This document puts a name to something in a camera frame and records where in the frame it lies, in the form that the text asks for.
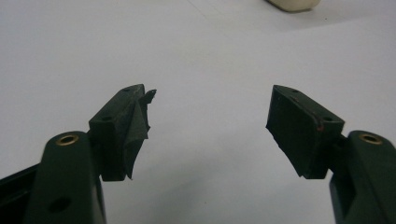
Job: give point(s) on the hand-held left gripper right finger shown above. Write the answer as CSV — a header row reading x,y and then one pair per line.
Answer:
x,y
302,137

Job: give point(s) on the cream square cup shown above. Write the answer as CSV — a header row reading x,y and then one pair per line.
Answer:
x,y
294,4

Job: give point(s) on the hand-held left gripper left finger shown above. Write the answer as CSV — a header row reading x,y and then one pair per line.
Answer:
x,y
120,140

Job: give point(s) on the white table cover sheet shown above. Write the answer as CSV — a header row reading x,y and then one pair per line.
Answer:
x,y
205,62

